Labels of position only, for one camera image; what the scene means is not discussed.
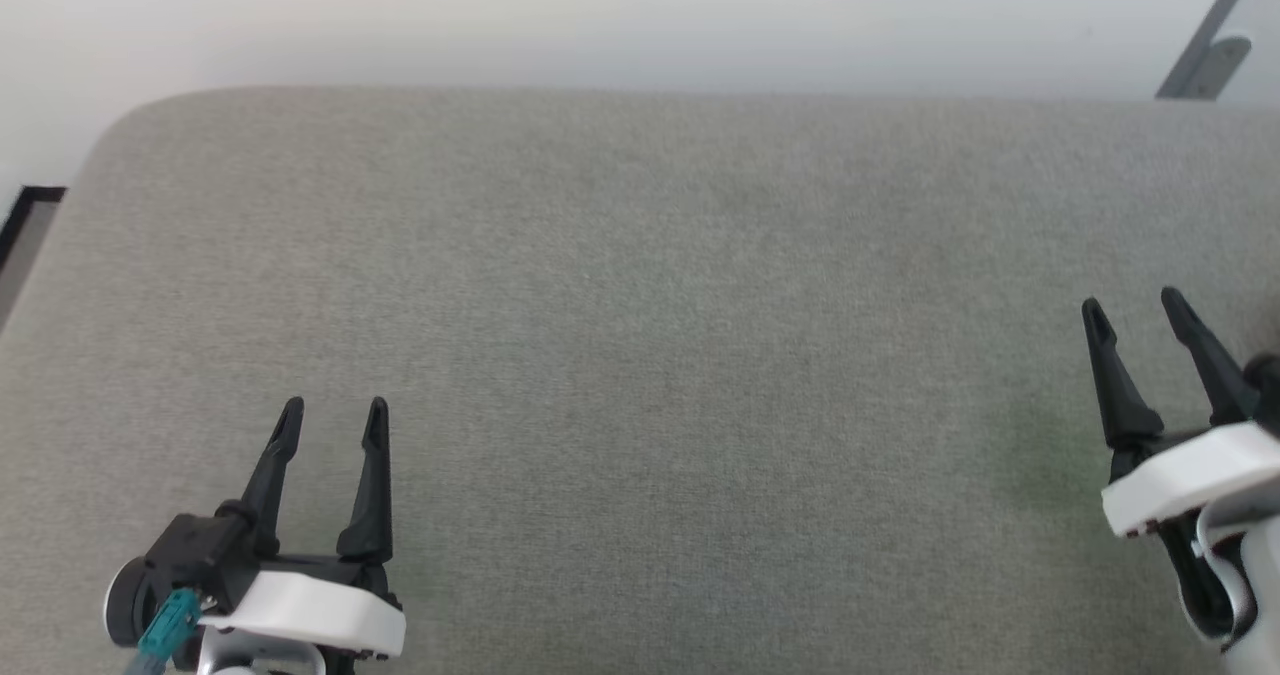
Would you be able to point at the grey metal bracket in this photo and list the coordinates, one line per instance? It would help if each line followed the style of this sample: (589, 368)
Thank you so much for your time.
(1205, 50)

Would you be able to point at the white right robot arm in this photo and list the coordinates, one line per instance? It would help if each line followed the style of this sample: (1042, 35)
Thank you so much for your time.
(1255, 575)

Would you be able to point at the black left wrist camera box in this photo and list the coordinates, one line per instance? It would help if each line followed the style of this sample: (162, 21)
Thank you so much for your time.
(190, 555)

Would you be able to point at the grey fabric sofa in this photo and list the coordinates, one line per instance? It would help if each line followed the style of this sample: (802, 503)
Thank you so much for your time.
(650, 355)

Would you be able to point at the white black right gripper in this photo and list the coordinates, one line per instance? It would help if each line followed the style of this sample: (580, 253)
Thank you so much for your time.
(1190, 475)

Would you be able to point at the black frame strip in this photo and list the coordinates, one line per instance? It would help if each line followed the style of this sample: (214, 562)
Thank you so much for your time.
(25, 220)

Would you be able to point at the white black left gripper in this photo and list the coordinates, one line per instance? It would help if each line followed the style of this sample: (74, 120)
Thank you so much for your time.
(310, 605)

